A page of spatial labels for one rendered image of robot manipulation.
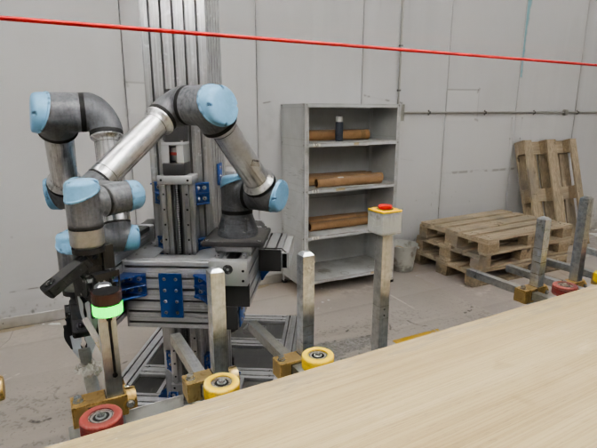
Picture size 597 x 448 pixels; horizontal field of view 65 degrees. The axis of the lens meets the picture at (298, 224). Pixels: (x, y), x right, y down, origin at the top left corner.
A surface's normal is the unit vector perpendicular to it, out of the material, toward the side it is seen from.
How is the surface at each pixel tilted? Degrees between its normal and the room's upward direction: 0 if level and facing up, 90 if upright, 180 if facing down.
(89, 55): 90
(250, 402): 0
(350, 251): 90
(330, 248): 90
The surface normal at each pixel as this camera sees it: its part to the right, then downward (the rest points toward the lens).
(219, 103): 0.80, 0.04
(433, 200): 0.44, 0.21
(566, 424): 0.00, -0.97
